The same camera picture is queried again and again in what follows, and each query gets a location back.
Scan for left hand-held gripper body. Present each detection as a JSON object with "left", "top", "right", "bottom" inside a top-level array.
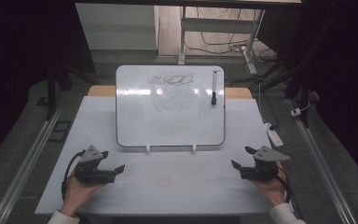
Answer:
[{"left": 74, "top": 145, "right": 117, "bottom": 185}]

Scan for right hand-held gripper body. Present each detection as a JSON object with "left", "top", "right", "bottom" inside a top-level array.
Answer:
[{"left": 239, "top": 145, "right": 292, "bottom": 182}]

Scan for white whiteboard with dark frame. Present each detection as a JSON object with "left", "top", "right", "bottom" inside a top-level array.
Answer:
[{"left": 115, "top": 64, "right": 227, "bottom": 148}]

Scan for white marker pen black cap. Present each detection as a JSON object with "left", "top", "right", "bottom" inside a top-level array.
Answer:
[{"left": 211, "top": 70, "right": 219, "bottom": 105}]

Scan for person's right hand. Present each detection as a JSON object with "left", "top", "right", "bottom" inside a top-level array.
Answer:
[{"left": 251, "top": 161, "right": 289, "bottom": 208}]

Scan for person's left hand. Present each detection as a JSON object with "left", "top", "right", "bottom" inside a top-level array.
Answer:
[{"left": 60, "top": 176, "right": 107, "bottom": 217}]

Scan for white power strip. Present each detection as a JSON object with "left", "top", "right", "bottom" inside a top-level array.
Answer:
[{"left": 263, "top": 122, "right": 284, "bottom": 148}]

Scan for white table cover sheet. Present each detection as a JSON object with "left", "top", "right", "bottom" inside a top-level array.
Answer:
[{"left": 34, "top": 95, "right": 282, "bottom": 217}]

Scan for wooden table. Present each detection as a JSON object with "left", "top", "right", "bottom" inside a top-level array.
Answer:
[{"left": 87, "top": 85, "right": 254, "bottom": 100}]

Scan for black metal stand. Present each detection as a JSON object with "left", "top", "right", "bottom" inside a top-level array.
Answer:
[
  {"left": 249, "top": 46, "right": 322, "bottom": 129},
  {"left": 36, "top": 61, "right": 98, "bottom": 121}
]

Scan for white cabinet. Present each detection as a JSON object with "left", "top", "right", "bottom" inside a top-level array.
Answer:
[{"left": 75, "top": 3, "right": 159, "bottom": 51}]

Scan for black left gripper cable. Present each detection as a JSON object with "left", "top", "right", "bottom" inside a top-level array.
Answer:
[{"left": 61, "top": 149, "right": 86, "bottom": 202}]

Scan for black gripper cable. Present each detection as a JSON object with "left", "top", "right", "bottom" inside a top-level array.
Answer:
[
  {"left": 61, "top": 149, "right": 86, "bottom": 202},
  {"left": 276, "top": 166, "right": 294, "bottom": 203}
]

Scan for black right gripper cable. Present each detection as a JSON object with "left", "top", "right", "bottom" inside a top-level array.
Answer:
[{"left": 276, "top": 166, "right": 294, "bottom": 203}]

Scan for aluminium rail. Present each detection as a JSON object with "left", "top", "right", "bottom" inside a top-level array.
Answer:
[
  {"left": 286, "top": 98, "right": 358, "bottom": 224},
  {"left": 0, "top": 102, "right": 65, "bottom": 224}
]

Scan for black floor cables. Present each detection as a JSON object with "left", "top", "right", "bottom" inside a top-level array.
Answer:
[{"left": 184, "top": 7, "right": 278, "bottom": 63}]

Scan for white desk frame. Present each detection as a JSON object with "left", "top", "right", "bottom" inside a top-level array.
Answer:
[{"left": 177, "top": 6, "right": 266, "bottom": 76}]

